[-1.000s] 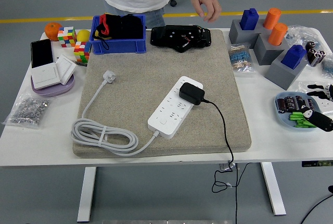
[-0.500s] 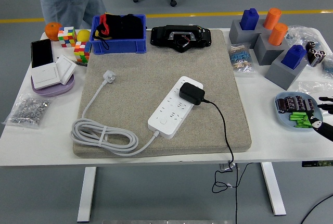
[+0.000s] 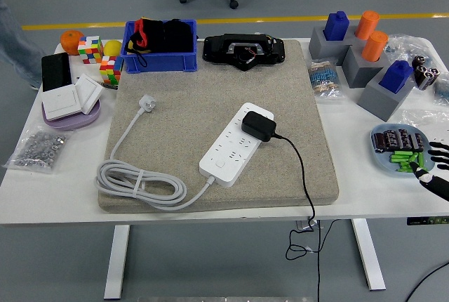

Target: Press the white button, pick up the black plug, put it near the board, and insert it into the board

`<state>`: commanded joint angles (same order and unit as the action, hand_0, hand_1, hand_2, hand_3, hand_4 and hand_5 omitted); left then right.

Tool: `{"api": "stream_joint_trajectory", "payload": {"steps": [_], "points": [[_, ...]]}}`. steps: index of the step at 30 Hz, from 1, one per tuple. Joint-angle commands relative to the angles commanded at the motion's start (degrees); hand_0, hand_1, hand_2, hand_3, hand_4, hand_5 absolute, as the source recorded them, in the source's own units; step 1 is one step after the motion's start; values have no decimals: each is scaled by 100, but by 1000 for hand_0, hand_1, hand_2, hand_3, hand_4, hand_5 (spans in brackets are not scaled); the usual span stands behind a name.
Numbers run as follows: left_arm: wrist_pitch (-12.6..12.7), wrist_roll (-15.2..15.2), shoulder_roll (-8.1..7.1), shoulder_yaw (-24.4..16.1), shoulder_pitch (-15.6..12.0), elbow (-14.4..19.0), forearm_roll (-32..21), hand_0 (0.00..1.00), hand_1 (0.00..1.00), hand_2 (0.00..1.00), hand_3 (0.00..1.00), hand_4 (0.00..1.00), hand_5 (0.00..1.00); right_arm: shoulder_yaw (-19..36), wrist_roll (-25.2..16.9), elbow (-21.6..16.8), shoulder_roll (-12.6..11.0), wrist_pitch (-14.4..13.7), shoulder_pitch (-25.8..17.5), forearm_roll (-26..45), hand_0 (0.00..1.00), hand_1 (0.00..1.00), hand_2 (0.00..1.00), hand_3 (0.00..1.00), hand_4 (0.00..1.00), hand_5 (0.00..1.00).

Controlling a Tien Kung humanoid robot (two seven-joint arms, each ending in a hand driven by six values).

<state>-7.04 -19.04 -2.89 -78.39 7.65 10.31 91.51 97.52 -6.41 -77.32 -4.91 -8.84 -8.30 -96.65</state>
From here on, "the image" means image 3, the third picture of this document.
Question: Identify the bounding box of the clear bag of resistors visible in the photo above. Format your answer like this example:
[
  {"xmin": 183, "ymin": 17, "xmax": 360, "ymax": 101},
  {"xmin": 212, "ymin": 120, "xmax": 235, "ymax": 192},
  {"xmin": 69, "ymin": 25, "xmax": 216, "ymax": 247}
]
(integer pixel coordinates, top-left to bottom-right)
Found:
[{"xmin": 307, "ymin": 56, "xmax": 347, "ymax": 100}]

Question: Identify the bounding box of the black fabric bundle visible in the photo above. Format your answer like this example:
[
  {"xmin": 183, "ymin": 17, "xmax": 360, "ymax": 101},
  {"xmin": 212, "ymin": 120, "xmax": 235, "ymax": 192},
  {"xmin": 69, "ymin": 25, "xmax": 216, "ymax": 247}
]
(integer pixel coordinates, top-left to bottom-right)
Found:
[{"xmin": 154, "ymin": 18, "xmax": 194, "ymax": 53}]

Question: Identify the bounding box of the orange cylinder peg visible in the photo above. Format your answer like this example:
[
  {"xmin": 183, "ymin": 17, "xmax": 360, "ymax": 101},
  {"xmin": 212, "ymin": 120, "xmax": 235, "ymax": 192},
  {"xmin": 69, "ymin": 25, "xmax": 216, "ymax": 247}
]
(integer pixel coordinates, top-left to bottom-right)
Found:
[
  {"xmin": 354, "ymin": 10, "xmax": 381, "ymax": 41},
  {"xmin": 361, "ymin": 30, "xmax": 389, "ymax": 63}
]

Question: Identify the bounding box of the pile of green batteries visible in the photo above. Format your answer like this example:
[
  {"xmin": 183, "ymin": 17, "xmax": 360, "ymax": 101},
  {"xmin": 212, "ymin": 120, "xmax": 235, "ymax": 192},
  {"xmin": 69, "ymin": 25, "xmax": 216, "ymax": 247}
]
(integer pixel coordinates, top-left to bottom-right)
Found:
[{"xmin": 389, "ymin": 150, "xmax": 429, "ymax": 173}]

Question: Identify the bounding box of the orange fruit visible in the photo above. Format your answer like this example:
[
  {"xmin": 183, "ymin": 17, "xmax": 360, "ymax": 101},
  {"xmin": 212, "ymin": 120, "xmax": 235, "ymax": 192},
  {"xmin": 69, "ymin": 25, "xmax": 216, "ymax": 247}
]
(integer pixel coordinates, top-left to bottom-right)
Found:
[{"xmin": 60, "ymin": 29, "xmax": 85, "ymax": 56}]

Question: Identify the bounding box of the black red yellow glove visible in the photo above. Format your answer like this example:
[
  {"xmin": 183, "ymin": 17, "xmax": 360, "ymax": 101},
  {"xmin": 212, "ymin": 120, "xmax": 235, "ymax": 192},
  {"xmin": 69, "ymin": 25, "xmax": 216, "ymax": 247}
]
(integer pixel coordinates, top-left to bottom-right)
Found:
[{"xmin": 125, "ymin": 17, "xmax": 157, "ymax": 68}]

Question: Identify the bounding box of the person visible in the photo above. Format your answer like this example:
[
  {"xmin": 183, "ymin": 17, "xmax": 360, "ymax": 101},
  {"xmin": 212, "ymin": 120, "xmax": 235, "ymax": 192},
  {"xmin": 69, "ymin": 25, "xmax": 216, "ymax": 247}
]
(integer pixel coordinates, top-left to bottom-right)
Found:
[{"xmin": 0, "ymin": 0, "xmax": 47, "ymax": 91}]

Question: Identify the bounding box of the grey peg block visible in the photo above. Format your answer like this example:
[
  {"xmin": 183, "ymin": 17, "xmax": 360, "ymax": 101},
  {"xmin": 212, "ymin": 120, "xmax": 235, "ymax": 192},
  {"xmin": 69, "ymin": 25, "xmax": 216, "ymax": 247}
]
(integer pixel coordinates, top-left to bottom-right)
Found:
[
  {"xmin": 356, "ymin": 73, "xmax": 417, "ymax": 123},
  {"xmin": 308, "ymin": 25, "xmax": 362, "ymax": 61},
  {"xmin": 342, "ymin": 44, "xmax": 390, "ymax": 89}
]

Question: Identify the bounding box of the blue plastic bin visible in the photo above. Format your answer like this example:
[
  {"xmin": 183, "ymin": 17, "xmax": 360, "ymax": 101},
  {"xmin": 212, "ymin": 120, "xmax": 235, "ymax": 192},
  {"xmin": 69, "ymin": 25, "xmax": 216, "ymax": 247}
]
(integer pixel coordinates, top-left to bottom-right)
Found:
[{"xmin": 120, "ymin": 19, "xmax": 199, "ymax": 74}]

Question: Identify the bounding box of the bundle of black capacitors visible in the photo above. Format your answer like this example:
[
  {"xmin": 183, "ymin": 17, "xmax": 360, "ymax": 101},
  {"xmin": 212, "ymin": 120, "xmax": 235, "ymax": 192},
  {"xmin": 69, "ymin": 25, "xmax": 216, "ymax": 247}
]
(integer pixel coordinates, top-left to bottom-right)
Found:
[{"xmin": 411, "ymin": 55, "xmax": 441, "ymax": 91}]

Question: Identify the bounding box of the light blue plate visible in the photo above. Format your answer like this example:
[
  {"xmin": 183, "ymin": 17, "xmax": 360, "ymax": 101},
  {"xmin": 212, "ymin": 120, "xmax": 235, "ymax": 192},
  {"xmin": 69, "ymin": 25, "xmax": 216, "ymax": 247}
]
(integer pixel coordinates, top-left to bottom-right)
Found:
[{"xmin": 370, "ymin": 123, "xmax": 437, "ymax": 180}]

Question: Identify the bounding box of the blue square peg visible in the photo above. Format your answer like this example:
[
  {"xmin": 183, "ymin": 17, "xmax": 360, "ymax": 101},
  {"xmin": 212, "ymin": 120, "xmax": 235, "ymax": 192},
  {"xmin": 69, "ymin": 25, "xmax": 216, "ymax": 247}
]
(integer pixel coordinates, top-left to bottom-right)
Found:
[
  {"xmin": 323, "ymin": 11, "xmax": 351, "ymax": 42},
  {"xmin": 378, "ymin": 60, "xmax": 415, "ymax": 95}
]

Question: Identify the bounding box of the white power strip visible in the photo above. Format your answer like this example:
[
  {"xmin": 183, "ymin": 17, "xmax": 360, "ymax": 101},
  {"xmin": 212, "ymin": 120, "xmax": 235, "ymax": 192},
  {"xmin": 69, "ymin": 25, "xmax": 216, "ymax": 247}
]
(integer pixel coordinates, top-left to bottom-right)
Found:
[{"xmin": 199, "ymin": 102, "xmax": 275, "ymax": 188}]

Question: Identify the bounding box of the grey power cord with plug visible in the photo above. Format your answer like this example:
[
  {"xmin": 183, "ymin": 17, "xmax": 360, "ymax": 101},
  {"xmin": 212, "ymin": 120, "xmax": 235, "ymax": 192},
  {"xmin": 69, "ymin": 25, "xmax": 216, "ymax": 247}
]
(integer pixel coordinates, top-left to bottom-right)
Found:
[{"xmin": 95, "ymin": 94, "xmax": 215, "ymax": 211}]

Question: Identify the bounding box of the row of dark capacitors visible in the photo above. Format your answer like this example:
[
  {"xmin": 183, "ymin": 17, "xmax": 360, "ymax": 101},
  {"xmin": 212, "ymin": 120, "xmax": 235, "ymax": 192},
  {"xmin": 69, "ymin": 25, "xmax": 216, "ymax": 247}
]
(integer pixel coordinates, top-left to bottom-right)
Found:
[{"xmin": 373, "ymin": 129, "xmax": 425, "ymax": 155}]

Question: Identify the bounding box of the large white wall switch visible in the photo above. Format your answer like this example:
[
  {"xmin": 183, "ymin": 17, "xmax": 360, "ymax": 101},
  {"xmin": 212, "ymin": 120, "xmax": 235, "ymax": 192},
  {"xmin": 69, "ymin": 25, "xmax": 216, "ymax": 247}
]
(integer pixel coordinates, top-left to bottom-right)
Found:
[{"xmin": 41, "ymin": 83, "xmax": 82, "ymax": 122}]

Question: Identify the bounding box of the grey-brown mat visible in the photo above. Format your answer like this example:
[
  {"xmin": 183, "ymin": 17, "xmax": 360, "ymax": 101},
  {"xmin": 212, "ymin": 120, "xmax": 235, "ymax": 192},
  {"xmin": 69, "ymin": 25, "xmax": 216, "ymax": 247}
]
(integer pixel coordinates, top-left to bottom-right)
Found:
[{"xmin": 98, "ymin": 38, "xmax": 340, "ymax": 214}]

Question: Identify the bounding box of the thin black cable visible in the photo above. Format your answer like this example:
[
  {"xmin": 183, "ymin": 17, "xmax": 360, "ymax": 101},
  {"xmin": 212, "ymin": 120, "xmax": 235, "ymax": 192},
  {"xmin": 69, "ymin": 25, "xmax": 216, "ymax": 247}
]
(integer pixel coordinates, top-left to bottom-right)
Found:
[{"xmin": 405, "ymin": 261, "xmax": 449, "ymax": 302}]

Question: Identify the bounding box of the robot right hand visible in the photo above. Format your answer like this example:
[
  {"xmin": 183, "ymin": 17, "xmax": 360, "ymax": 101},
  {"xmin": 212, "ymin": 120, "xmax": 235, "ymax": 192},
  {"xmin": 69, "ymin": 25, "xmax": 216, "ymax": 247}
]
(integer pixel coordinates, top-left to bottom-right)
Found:
[{"xmin": 409, "ymin": 141, "xmax": 449, "ymax": 202}]

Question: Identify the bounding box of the small white wall switch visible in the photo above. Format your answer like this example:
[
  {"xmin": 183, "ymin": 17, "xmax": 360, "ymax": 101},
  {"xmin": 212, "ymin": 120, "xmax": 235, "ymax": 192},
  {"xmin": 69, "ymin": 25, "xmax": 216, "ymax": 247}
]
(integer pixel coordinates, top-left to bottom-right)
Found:
[{"xmin": 74, "ymin": 72, "xmax": 105, "ymax": 115}]

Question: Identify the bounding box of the colourful puzzle cube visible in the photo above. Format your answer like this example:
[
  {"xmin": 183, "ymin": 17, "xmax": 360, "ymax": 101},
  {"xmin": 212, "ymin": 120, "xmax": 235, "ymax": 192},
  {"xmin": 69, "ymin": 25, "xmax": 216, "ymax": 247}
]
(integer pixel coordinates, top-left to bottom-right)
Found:
[
  {"xmin": 99, "ymin": 55, "xmax": 124, "ymax": 86},
  {"xmin": 77, "ymin": 35, "xmax": 105, "ymax": 65}
]

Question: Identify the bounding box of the clear bag of blue parts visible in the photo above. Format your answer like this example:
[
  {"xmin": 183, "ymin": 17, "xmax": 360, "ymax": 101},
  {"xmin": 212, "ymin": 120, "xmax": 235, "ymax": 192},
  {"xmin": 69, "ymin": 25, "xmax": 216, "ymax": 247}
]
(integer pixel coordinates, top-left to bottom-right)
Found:
[
  {"xmin": 433, "ymin": 70, "xmax": 449, "ymax": 106},
  {"xmin": 384, "ymin": 33, "xmax": 438, "ymax": 67}
]

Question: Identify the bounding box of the clear bag of metal nuts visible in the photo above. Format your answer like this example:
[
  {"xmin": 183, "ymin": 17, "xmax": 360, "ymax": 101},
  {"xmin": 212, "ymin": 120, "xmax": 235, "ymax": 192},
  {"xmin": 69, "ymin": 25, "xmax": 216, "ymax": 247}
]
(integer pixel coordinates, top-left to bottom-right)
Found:
[{"xmin": 2, "ymin": 125, "xmax": 73, "ymax": 175}]

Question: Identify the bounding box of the black smartphone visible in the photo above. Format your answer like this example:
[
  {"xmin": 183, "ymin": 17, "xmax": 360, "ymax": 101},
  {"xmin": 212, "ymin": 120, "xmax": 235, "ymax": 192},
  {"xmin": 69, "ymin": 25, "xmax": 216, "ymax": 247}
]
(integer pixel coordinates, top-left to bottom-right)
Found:
[{"xmin": 41, "ymin": 51, "xmax": 74, "ymax": 93}]

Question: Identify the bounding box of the black plastic device housing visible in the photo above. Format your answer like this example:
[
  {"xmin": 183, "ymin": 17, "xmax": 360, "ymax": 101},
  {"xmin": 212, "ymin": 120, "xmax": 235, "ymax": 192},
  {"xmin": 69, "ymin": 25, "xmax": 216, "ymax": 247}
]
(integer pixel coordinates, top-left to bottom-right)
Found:
[{"xmin": 202, "ymin": 33, "xmax": 286, "ymax": 72}]

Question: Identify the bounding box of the purple tray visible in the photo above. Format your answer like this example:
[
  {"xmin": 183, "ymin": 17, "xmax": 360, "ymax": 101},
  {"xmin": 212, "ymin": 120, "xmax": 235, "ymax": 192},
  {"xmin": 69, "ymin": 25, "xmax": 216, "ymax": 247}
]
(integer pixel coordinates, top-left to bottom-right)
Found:
[{"xmin": 41, "ymin": 100, "xmax": 102, "ymax": 131}]

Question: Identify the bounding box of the white table leg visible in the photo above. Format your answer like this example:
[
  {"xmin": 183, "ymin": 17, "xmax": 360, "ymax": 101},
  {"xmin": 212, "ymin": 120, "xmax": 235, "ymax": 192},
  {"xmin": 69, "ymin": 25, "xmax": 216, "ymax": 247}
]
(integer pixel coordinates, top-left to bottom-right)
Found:
[
  {"xmin": 103, "ymin": 224, "xmax": 131, "ymax": 300},
  {"xmin": 351, "ymin": 218, "xmax": 387, "ymax": 291}
]

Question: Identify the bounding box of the yellow lemon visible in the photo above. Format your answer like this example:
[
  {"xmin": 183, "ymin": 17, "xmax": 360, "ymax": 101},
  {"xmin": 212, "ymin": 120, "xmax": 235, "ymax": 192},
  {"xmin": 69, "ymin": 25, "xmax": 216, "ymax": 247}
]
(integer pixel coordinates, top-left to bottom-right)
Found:
[{"xmin": 103, "ymin": 39, "xmax": 123, "ymax": 58}]

